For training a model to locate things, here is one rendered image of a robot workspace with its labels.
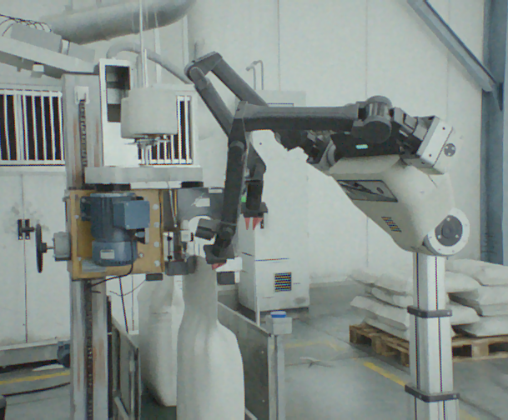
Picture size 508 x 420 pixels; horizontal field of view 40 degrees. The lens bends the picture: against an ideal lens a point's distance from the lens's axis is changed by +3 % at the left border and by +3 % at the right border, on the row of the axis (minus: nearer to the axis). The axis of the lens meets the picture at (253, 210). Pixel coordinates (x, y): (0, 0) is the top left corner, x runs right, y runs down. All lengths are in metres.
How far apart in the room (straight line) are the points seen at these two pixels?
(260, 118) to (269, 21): 5.35
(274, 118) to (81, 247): 0.99
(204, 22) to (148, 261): 3.59
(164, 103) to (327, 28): 5.16
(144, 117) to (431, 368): 1.23
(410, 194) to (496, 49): 6.42
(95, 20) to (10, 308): 2.12
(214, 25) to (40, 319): 2.71
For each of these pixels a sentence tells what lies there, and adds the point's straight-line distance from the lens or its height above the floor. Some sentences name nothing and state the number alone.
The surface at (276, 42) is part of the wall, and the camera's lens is 7.15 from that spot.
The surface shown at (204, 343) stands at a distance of 2.42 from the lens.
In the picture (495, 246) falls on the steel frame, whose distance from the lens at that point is 8.29.
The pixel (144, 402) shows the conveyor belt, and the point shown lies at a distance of 3.23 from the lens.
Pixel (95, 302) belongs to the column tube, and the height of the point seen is 0.92.
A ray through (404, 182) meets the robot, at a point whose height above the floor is 1.35.
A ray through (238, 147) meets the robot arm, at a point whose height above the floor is 1.46.
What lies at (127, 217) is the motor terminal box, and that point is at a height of 1.25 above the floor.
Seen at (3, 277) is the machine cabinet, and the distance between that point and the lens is 5.26.
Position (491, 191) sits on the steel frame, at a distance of 8.29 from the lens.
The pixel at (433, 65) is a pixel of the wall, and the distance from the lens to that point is 7.99.
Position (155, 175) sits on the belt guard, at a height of 1.39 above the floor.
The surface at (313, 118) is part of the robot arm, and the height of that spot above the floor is 1.53.
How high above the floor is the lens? 1.38
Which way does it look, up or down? 3 degrees down
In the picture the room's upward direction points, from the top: 1 degrees counter-clockwise
